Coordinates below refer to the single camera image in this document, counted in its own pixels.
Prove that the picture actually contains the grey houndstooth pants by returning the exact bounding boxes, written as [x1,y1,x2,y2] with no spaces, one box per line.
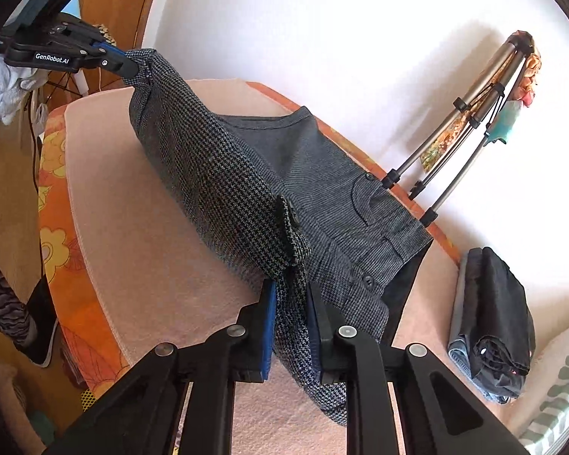
[128,49,432,424]

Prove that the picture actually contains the blue folded jeans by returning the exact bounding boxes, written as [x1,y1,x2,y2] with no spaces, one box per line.
[447,251,525,406]

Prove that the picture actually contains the orange floral bedsheet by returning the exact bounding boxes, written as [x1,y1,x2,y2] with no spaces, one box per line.
[36,80,463,413]

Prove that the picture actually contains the green striped white pillow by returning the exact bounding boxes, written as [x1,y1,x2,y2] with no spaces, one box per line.
[515,328,569,455]

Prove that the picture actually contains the folded metal tripod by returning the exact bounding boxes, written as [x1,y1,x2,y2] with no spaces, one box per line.
[382,31,542,228]

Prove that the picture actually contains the orange floral scarf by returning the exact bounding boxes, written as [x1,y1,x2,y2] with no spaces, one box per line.
[420,50,542,174]

